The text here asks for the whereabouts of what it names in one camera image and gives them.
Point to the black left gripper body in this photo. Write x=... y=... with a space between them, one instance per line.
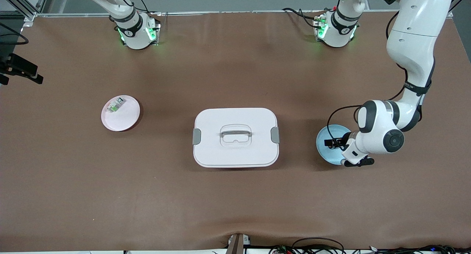
x=344 y=139

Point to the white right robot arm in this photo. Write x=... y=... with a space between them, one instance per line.
x=134 y=37

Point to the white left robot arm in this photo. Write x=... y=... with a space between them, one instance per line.
x=415 y=33

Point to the light blue round plate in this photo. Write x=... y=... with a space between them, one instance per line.
x=325 y=153

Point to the white lidded container box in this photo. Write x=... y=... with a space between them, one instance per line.
x=235 y=151

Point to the pink round plate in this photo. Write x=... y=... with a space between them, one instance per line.
x=123 y=121

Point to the brown table mat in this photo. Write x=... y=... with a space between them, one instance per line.
x=110 y=195

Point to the aluminium frame struts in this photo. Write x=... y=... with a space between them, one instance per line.
x=31 y=15

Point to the green and clear switch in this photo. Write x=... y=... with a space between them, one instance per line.
x=116 y=105

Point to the metal mount bracket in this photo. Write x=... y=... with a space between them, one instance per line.
x=237 y=244

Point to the metal table edge rail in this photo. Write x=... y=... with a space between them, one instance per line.
x=220 y=12

